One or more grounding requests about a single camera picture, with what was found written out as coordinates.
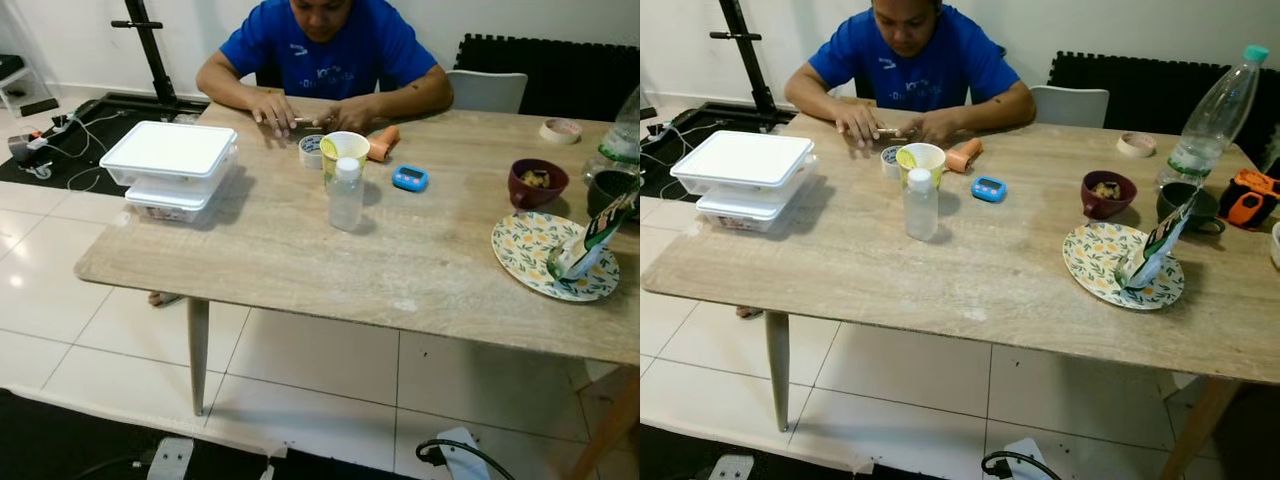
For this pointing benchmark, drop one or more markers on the blue digital timer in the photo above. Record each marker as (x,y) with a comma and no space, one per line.
(988,189)
(409,178)

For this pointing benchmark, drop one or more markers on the small bottle with orange cap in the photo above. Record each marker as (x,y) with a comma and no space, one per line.
(382,145)
(963,156)

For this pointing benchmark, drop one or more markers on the clear bottle with white cap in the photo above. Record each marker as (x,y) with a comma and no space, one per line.
(346,200)
(921,210)

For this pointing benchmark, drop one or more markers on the yellow noodle cup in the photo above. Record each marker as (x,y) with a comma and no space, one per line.
(350,146)
(925,158)

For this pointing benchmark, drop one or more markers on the white bowl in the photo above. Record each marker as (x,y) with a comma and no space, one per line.
(1276,245)

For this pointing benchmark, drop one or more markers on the green and white pouch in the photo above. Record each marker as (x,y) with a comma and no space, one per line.
(590,250)
(1155,250)

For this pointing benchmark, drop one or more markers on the dark green mug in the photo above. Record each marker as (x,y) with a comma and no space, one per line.
(610,190)
(1180,205)

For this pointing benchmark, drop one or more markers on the black floor mat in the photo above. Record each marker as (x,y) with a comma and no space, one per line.
(60,165)
(680,165)

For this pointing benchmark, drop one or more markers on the small white lidded container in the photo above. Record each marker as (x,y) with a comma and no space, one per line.
(735,213)
(165,205)

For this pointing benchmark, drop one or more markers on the tall clear plastic bottle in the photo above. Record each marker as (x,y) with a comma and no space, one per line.
(622,140)
(1215,110)

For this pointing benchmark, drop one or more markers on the floral round plate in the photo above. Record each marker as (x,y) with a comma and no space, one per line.
(1095,260)
(525,250)

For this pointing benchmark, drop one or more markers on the large white lidded container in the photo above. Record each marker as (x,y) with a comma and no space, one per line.
(745,158)
(170,150)

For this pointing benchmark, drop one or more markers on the beige masking tape roll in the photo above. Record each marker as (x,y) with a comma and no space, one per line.
(1123,146)
(545,132)

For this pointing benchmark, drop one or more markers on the black foam mat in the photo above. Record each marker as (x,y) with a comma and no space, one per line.
(1140,90)
(560,75)

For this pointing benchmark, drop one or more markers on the grey chair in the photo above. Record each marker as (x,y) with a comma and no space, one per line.
(487,92)
(1070,105)

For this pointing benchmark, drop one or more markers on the black metal stand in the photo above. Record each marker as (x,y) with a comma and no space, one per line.
(155,50)
(740,45)

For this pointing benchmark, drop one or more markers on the dark floor carpet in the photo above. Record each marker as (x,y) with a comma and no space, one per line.
(680,460)
(60,440)

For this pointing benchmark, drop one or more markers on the white patterned tape roll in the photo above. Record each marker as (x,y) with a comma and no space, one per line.
(889,162)
(310,150)

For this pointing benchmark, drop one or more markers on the light wooden dining table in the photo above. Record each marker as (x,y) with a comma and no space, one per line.
(950,280)
(300,270)

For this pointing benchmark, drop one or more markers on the orange and black tape measure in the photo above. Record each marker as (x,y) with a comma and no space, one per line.
(1250,200)

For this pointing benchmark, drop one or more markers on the white shelf rack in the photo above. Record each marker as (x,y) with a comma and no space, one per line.
(20,80)

